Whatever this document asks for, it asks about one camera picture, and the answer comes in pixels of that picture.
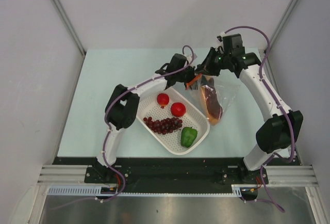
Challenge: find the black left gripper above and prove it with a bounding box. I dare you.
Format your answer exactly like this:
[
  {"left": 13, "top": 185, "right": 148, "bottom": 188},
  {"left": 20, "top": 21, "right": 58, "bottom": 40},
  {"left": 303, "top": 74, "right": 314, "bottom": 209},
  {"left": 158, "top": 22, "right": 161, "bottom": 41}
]
[{"left": 176, "top": 66, "right": 210, "bottom": 90}]

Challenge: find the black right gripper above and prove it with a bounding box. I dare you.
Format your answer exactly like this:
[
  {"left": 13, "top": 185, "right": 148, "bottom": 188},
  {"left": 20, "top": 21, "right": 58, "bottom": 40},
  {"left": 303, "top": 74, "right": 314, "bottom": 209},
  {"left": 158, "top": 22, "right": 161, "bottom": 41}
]
[{"left": 195, "top": 47, "right": 231, "bottom": 77}]

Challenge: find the clear zip top bag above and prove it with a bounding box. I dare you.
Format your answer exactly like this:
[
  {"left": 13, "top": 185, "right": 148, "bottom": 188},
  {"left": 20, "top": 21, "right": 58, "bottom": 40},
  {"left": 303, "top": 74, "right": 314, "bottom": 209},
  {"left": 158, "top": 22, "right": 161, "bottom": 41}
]
[{"left": 186, "top": 74, "right": 240, "bottom": 126}]

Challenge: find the red fake tomato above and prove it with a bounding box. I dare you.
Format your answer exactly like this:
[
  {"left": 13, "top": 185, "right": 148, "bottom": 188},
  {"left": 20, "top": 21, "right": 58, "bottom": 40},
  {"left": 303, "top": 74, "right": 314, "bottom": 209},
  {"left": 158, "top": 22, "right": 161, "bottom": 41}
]
[{"left": 157, "top": 93, "right": 170, "bottom": 108}]

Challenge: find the red fake apple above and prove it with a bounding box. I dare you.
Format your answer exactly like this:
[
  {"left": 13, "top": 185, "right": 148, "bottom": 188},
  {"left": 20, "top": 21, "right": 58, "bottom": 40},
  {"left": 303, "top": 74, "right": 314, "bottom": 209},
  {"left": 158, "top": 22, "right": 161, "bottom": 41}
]
[{"left": 170, "top": 102, "right": 186, "bottom": 117}]

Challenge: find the purple fake grape bunch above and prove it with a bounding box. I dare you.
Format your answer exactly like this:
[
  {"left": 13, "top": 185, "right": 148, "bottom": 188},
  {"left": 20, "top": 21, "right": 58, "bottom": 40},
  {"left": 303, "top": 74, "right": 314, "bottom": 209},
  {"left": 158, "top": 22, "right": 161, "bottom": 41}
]
[{"left": 142, "top": 117, "right": 183, "bottom": 135}]

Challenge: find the green fake bell pepper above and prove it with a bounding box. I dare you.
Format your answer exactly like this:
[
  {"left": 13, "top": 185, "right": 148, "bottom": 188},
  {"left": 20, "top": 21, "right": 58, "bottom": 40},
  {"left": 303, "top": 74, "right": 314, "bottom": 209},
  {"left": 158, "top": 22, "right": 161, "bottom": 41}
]
[{"left": 180, "top": 127, "right": 198, "bottom": 148}]

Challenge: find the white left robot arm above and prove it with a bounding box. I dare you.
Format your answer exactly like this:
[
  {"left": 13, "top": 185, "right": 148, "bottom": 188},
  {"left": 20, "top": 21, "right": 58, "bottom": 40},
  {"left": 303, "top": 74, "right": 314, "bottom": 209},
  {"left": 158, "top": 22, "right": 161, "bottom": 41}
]
[{"left": 92, "top": 52, "right": 196, "bottom": 183}]

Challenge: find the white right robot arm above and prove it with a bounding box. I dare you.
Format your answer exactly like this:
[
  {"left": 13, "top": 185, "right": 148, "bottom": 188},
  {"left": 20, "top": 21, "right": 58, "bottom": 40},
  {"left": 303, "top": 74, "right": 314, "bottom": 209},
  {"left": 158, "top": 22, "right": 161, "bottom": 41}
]
[{"left": 197, "top": 47, "right": 303, "bottom": 183}]

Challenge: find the fake sweet potato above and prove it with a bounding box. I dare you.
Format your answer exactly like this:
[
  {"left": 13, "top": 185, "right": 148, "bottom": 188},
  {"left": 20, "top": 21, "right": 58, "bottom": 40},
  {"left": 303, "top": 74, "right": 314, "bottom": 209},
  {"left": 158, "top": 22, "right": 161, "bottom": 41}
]
[{"left": 199, "top": 75, "right": 223, "bottom": 126}]

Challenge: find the white perforated plastic basket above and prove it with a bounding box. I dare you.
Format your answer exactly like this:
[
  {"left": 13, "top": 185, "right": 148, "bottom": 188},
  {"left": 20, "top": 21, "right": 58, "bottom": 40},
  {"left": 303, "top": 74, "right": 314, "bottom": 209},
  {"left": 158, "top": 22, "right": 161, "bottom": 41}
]
[{"left": 136, "top": 88, "right": 210, "bottom": 155}]

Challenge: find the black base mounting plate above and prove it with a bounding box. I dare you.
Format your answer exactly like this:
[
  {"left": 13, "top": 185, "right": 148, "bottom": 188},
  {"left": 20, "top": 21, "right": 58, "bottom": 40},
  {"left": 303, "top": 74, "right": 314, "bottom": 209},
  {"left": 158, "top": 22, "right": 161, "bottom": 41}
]
[{"left": 53, "top": 157, "right": 299, "bottom": 194}]

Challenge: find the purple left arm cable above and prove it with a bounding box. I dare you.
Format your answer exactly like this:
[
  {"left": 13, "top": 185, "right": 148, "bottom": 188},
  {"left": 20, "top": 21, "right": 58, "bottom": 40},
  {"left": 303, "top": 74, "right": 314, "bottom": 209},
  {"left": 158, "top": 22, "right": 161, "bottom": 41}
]
[{"left": 48, "top": 45, "right": 198, "bottom": 209}]

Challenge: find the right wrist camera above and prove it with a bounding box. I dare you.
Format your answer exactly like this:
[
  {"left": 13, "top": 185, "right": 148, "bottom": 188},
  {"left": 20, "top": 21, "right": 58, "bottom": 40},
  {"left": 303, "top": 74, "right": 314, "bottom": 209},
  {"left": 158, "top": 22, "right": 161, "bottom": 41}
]
[{"left": 217, "top": 34, "right": 245, "bottom": 56}]

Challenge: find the right aluminium frame post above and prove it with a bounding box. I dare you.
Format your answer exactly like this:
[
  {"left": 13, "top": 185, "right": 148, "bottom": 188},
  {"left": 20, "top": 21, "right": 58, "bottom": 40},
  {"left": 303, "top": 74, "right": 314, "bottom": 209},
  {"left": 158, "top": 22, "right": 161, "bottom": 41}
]
[{"left": 262, "top": 0, "right": 312, "bottom": 56}]

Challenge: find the aluminium frame post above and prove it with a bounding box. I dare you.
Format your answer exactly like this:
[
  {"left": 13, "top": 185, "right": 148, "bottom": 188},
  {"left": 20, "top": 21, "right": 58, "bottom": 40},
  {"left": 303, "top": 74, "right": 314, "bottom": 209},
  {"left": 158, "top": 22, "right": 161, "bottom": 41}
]
[
  {"left": 262, "top": 0, "right": 312, "bottom": 56},
  {"left": 50, "top": 0, "right": 87, "bottom": 58}
]

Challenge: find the front aluminium rail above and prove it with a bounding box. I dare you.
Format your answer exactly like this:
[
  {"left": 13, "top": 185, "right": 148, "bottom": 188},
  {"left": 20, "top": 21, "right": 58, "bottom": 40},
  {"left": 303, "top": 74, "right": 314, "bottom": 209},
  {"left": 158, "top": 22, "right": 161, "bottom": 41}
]
[{"left": 37, "top": 165, "right": 318, "bottom": 187}]

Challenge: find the left aluminium frame post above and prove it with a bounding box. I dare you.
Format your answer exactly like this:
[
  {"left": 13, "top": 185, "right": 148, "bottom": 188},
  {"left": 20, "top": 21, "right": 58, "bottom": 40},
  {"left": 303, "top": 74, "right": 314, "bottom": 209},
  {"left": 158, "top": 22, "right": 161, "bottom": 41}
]
[{"left": 50, "top": 0, "right": 87, "bottom": 58}]

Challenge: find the white slotted cable duct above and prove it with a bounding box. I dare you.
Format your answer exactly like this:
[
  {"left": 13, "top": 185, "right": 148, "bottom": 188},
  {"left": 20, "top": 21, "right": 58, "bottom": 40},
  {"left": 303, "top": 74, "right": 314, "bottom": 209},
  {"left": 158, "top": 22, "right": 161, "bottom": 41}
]
[{"left": 47, "top": 184, "right": 244, "bottom": 198}]

